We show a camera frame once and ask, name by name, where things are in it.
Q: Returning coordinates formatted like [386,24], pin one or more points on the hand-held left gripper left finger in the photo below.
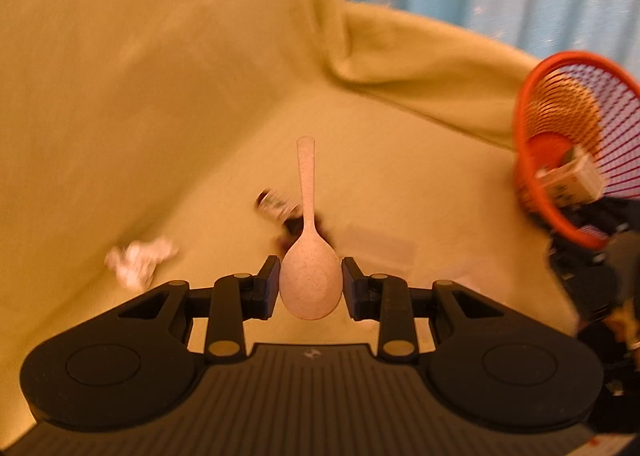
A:
[267,286]

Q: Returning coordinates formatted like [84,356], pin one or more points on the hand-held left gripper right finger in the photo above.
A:
[352,286]

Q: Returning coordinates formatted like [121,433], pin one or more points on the speckled pink spoon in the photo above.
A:
[310,281]

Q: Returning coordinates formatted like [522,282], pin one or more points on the small white vial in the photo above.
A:
[272,203]

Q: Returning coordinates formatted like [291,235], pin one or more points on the white box with grey label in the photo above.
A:
[575,181]

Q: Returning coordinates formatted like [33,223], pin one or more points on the orange plastic basket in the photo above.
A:
[525,101]

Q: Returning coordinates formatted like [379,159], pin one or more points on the crumpled white tissue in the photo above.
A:
[137,261]

